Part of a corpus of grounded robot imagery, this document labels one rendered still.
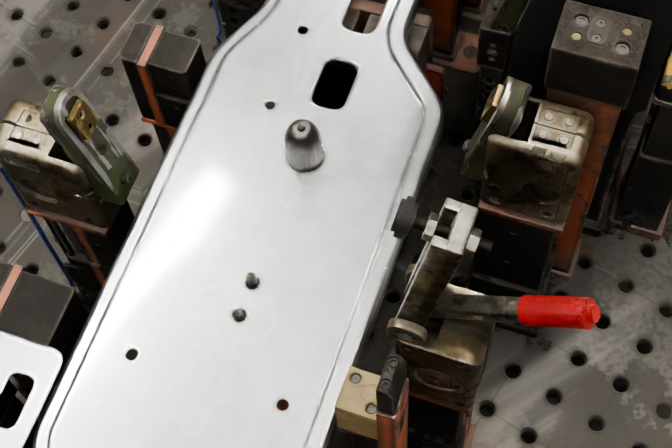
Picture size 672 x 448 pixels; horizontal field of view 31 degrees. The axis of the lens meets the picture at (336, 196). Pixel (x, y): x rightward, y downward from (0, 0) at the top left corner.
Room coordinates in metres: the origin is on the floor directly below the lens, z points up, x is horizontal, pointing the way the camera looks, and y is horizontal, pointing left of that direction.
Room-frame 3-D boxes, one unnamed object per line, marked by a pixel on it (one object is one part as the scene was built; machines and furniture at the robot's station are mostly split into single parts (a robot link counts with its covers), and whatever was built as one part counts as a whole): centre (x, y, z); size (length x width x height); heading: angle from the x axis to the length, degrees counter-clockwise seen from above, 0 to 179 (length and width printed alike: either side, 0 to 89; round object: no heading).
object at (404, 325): (0.31, -0.04, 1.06); 0.03 x 0.01 x 0.03; 65
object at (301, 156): (0.51, 0.02, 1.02); 0.03 x 0.03 x 0.07
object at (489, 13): (0.64, -0.17, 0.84); 0.04 x 0.03 x 0.29; 155
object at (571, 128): (0.47, -0.17, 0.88); 0.11 x 0.09 x 0.37; 65
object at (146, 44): (0.64, 0.15, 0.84); 0.11 x 0.08 x 0.29; 65
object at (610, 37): (0.52, -0.22, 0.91); 0.07 x 0.05 x 0.42; 65
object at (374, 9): (0.65, -0.04, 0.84); 0.12 x 0.05 x 0.29; 65
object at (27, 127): (0.53, 0.24, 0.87); 0.12 x 0.09 x 0.35; 65
